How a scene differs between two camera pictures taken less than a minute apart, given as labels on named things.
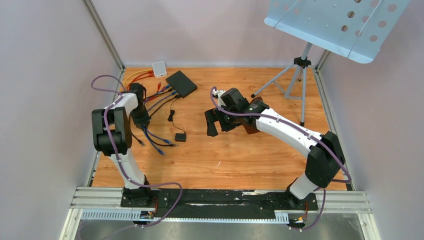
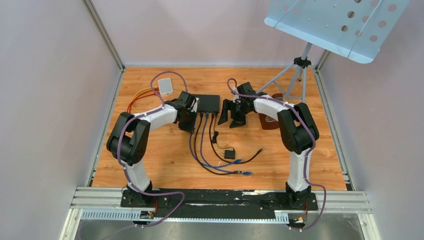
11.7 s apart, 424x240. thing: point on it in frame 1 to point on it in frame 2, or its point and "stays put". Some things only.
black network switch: x=181 y=84 to x=208 y=103
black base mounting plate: x=215 y=206 stays put
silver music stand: x=354 y=30 stays put
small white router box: x=159 y=69 to x=165 y=86
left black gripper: x=146 y=120 to x=190 y=128
